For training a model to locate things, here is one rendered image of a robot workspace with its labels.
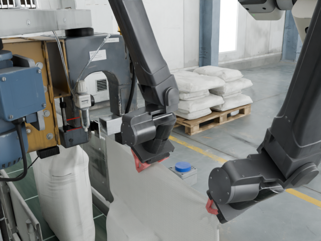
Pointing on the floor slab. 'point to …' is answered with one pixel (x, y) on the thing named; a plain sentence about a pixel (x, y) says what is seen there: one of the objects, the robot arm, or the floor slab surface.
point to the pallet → (191, 127)
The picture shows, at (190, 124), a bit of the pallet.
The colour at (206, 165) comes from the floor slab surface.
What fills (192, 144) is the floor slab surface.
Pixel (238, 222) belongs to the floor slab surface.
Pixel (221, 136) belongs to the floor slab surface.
